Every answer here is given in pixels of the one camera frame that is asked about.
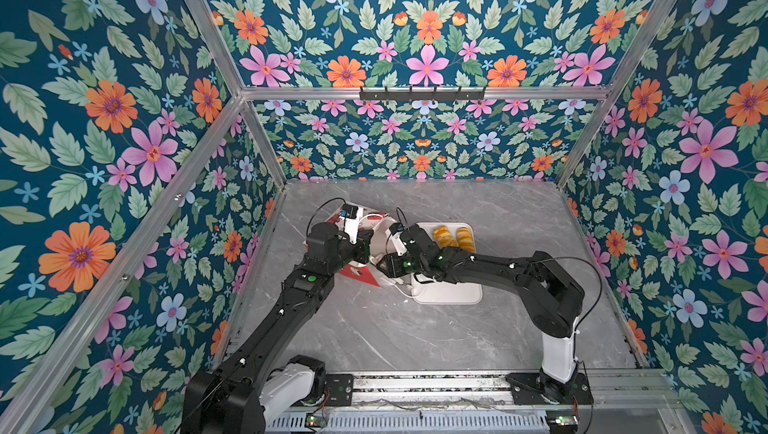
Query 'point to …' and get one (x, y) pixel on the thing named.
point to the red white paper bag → (378, 222)
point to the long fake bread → (465, 239)
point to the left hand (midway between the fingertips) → (376, 225)
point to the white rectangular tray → (427, 291)
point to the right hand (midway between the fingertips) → (381, 261)
